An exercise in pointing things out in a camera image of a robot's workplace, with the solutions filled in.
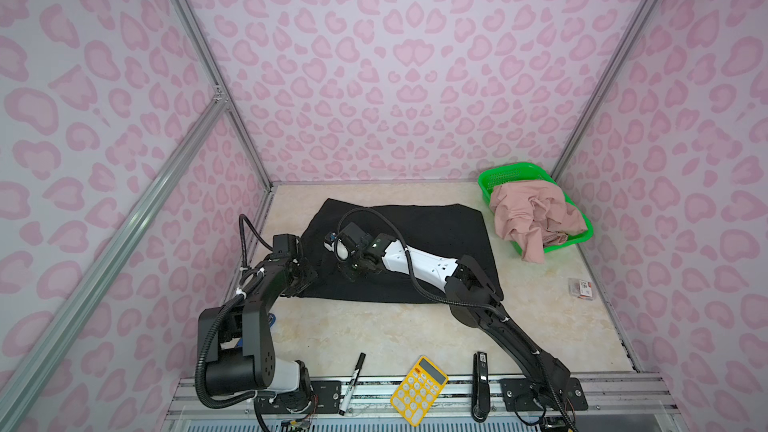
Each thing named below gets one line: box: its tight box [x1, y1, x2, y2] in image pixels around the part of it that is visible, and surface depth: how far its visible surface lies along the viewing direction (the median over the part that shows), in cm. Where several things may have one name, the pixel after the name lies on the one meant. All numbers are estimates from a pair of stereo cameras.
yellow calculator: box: [390, 355, 449, 427], surface depth 75 cm
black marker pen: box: [338, 352, 366, 416], surface depth 76 cm
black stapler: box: [471, 352, 491, 423], surface depth 72 cm
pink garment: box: [490, 180, 588, 264], surface depth 92 cm
